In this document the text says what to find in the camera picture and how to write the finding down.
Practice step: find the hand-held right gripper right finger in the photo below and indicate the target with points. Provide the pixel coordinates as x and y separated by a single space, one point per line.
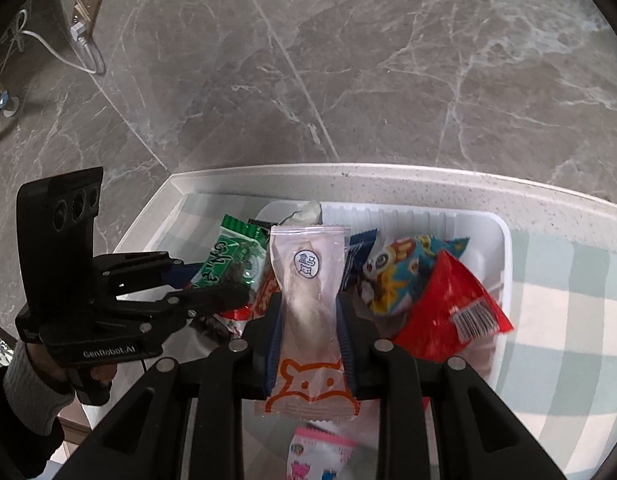
346 347

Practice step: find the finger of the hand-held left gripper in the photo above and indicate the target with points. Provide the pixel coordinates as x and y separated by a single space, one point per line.
203 300
138 266

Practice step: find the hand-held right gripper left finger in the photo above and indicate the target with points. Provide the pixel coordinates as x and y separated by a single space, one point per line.
274 347

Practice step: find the green snack packet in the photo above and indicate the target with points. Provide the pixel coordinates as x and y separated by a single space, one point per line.
223 260

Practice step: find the clear packet orange animal print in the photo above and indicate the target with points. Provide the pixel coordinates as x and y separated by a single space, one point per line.
308 280

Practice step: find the white plastic tray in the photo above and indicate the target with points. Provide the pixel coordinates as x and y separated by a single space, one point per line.
483 260

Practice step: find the person's left forearm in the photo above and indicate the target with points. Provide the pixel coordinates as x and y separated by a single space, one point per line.
28 405

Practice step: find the person's left hand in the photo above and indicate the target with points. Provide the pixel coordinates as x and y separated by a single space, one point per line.
48 366

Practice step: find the blue cartoon snack packet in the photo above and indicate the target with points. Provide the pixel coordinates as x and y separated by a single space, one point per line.
393 280

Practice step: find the dark blue snack packet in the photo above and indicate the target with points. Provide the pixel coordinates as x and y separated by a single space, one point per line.
358 255

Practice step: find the pink snack packet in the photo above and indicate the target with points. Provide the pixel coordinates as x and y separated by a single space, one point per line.
313 460

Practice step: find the blue white round object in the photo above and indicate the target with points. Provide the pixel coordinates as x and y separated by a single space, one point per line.
6 103

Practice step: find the gold wall socket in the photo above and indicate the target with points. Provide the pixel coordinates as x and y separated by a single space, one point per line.
86 2

